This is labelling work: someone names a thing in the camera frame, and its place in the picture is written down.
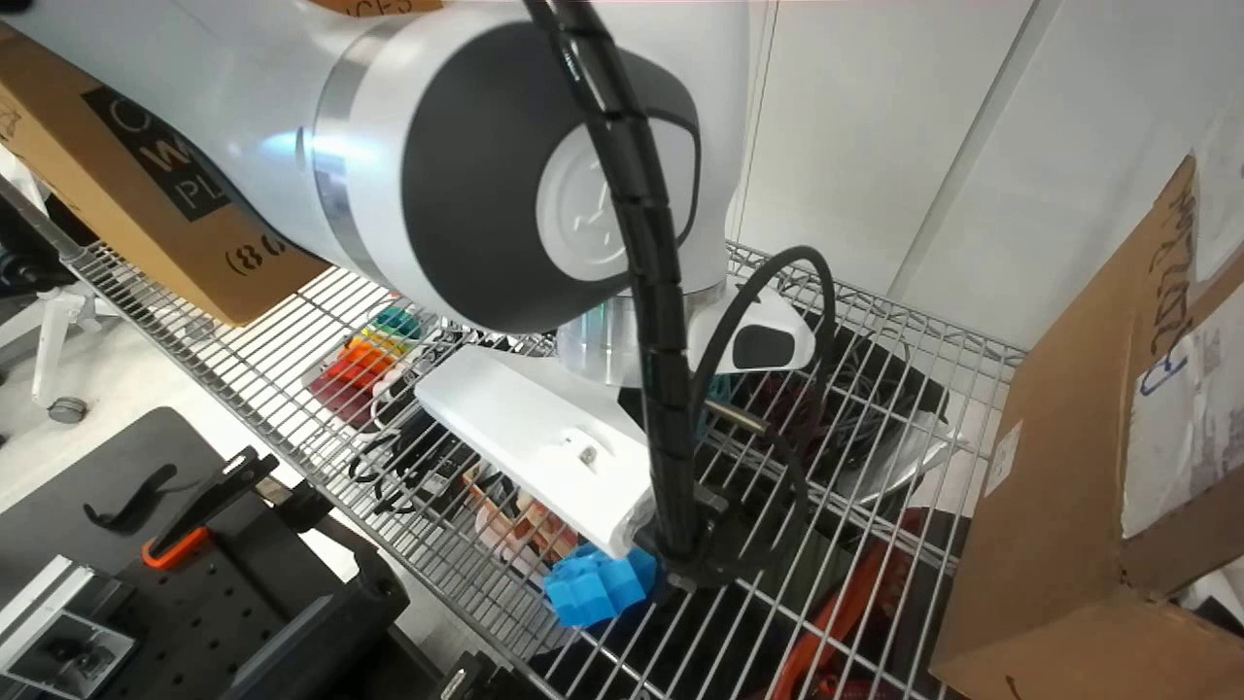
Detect cardboard box with black label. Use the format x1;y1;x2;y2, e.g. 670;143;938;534
0;21;332;329

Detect silver metal bracket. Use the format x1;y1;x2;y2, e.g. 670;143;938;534
0;554;138;700

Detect metal bowl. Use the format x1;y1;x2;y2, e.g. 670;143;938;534
824;331;965;508

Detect black hook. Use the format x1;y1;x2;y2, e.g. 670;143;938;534
83;463;181;535

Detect wire shelf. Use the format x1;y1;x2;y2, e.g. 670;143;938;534
60;239;1028;700

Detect orange tool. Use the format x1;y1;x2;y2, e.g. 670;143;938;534
766;510;919;700

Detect black clamp with orange handle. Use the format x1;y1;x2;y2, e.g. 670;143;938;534
141;446;285;572

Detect large open cardboard box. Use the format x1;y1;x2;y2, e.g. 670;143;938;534
928;154;1244;700

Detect blue toy block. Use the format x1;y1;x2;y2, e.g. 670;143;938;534
541;542;664;629

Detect black scissors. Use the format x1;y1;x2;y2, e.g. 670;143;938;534
348;416;473;518

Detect office chair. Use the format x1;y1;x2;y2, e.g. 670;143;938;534
0;226;120;426

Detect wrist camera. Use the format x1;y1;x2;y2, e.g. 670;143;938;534
414;344;659;561

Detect rainbow coloured toy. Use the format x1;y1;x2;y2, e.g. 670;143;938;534
309;305;426;430

